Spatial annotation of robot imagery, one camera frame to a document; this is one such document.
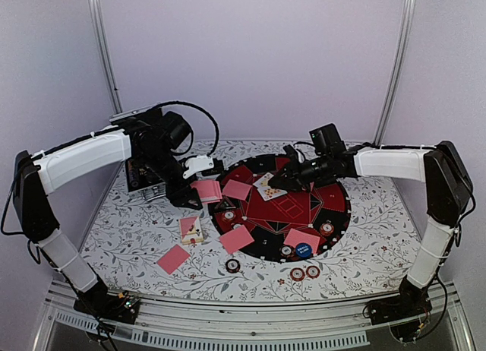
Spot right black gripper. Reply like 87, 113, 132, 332
267, 154, 331, 194

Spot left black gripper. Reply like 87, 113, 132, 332
140, 147, 204, 210

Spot pink playing card deck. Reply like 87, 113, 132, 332
191, 180, 222, 203

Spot ten of hearts card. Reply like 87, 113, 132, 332
257, 187, 287, 201

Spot orange chip sector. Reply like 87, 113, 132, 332
222, 210, 235, 222
319, 223, 334, 237

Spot single pink playing card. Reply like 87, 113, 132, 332
222, 179, 252, 201

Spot pink card sector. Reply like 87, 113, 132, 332
284, 229, 320, 253

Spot dark brown chip stack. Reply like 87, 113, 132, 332
225, 259, 241, 274

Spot dark chip bottom sector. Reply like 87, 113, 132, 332
279, 245, 295, 258

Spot blue small blind button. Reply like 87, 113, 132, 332
295, 242, 313, 258

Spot orange chip stack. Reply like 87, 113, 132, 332
289, 267, 305, 282

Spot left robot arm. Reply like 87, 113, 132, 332
5, 100, 219, 324

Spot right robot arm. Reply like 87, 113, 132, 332
270, 124, 476, 344

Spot face up card on holder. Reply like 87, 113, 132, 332
179, 216, 202, 236

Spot wooden card holder block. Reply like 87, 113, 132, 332
181, 229, 204, 245

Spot aluminium poker chip case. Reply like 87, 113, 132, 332
109, 108, 165, 201

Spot round red black poker mat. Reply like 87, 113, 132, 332
208, 154, 351, 262

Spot floral table cloth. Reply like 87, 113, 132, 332
74, 139, 430, 303

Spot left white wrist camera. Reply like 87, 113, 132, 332
182, 155, 214, 179

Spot front aluminium rail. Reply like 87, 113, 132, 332
33, 281, 476, 350

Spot right aluminium frame post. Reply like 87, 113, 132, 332
373, 0, 416, 145

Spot aluminium frame post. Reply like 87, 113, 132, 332
88, 0, 122, 114
373, 0, 416, 145

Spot left aluminium frame post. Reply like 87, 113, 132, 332
88, 0, 122, 114

